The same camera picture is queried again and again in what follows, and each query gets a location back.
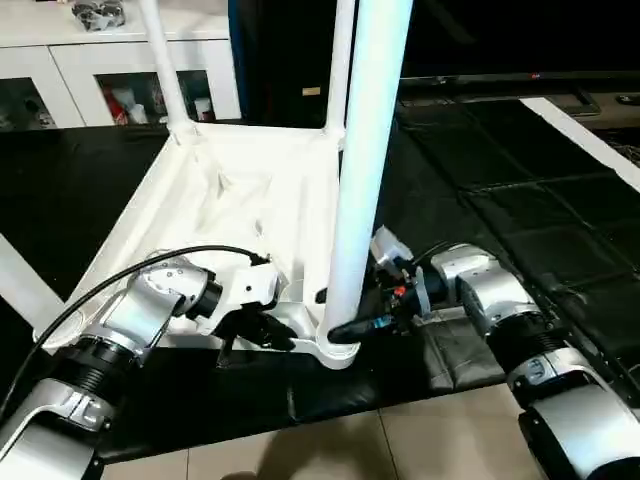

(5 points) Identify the black metal rail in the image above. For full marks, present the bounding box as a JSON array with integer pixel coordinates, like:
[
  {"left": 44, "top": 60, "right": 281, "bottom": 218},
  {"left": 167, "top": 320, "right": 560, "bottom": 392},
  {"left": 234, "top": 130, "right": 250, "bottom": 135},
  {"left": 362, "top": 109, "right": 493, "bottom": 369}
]
[{"left": 396, "top": 70, "right": 640, "bottom": 97}]

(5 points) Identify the white glass-door cabinet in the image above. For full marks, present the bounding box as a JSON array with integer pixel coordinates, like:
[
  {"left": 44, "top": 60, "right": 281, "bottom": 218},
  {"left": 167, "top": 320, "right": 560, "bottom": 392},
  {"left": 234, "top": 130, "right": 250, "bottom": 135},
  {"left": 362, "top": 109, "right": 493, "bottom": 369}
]
[{"left": 0, "top": 0, "right": 245, "bottom": 133}]

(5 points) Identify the white plastic table top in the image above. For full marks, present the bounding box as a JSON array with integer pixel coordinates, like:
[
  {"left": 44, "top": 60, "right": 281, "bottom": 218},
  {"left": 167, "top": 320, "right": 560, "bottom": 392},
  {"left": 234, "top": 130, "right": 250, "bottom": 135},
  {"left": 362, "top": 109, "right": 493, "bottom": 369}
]
[{"left": 34, "top": 122, "right": 363, "bottom": 375}]

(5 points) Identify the black work mat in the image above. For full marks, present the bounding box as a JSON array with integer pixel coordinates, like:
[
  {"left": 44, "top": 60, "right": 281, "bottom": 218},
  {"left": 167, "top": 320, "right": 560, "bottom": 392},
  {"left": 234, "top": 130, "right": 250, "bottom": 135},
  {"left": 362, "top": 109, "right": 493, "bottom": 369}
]
[{"left": 0, "top": 92, "right": 640, "bottom": 466}]

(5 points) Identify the grey object on cabinet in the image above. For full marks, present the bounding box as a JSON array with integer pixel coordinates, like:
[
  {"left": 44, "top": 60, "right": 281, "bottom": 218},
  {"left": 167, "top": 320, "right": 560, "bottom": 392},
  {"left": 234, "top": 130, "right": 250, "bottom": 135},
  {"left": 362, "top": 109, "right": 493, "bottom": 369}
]
[{"left": 70, "top": 0, "right": 127, "bottom": 32}]

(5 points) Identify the white edge strip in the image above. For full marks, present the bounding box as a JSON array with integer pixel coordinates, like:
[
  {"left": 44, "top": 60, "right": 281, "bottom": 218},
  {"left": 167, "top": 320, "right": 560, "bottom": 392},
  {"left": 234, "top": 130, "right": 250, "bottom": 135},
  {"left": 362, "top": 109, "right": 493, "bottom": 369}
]
[{"left": 518, "top": 96, "right": 640, "bottom": 193}]

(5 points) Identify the white plastic table leg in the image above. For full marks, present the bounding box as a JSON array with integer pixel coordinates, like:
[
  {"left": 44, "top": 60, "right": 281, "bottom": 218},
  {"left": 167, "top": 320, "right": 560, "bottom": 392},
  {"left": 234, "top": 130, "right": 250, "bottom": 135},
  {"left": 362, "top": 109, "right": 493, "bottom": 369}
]
[
  {"left": 317, "top": 0, "right": 417, "bottom": 347},
  {"left": 324, "top": 0, "right": 359, "bottom": 151},
  {"left": 0, "top": 232, "right": 69, "bottom": 337},
  {"left": 136, "top": 0, "right": 201, "bottom": 145}
]

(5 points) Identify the red bottle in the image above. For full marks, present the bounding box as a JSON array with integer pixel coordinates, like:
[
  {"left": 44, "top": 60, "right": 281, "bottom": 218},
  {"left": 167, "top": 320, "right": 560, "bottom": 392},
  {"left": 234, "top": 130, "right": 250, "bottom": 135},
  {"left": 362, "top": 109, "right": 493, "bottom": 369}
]
[{"left": 103, "top": 84, "right": 123, "bottom": 125}]

